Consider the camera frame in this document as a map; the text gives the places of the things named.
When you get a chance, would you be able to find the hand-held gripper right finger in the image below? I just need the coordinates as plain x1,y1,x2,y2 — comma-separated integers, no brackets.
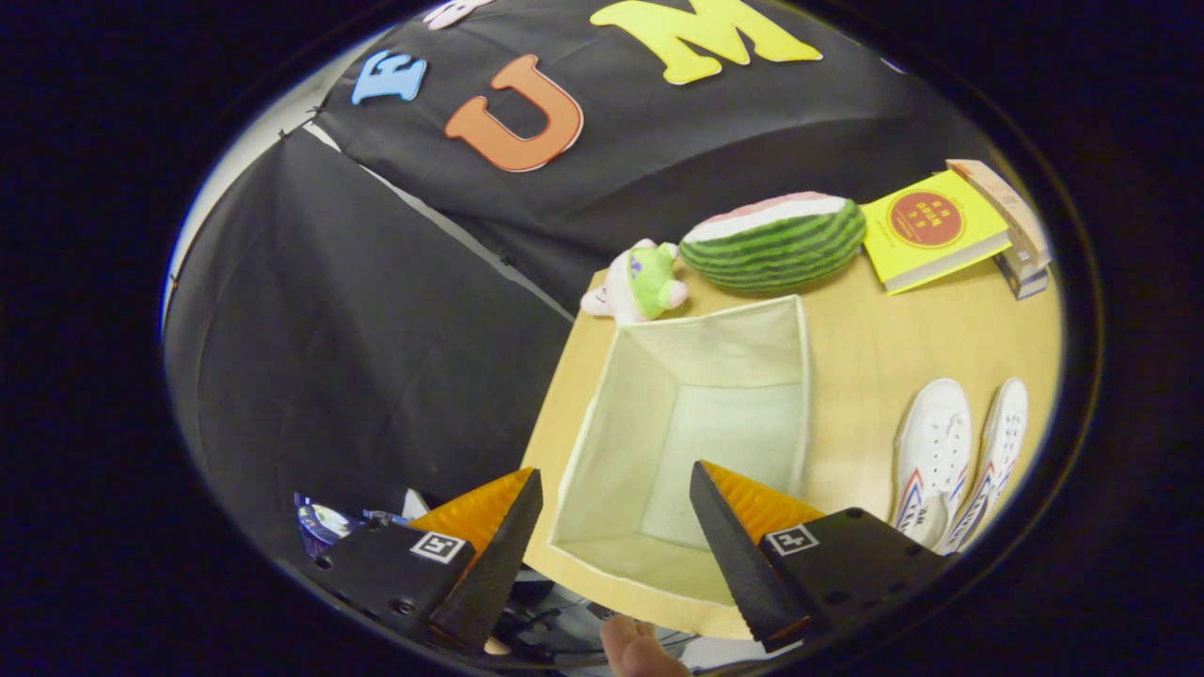
689,460,951,654

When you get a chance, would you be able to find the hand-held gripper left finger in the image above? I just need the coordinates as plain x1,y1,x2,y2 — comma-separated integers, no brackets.
313,466,546,656

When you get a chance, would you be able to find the pale fabric storage box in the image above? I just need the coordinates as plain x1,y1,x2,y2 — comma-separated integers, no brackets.
548,295,812,607

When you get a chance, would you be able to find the white canvas shoe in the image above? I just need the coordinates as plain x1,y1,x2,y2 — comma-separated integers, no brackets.
892,378,974,552
939,377,1030,556

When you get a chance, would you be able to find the blue printed bag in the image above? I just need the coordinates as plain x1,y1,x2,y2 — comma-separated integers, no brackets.
294,491,407,558

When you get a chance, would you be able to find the black backdrop cloth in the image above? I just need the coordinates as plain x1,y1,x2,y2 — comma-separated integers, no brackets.
165,0,998,565

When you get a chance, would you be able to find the pink green plush toy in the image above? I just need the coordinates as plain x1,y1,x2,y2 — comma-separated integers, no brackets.
580,239,689,325

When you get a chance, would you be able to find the watermelon slice plush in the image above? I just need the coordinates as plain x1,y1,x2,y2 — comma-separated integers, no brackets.
679,192,867,294

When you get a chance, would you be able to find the yellow book red circle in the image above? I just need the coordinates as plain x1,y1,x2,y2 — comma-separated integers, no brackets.
861,169,1013,296

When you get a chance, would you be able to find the white paperback book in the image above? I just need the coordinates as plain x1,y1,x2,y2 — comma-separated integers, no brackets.
997,246,1047,279

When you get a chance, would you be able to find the tan cover book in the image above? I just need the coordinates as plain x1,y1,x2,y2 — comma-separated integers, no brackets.
945,159,1054,270

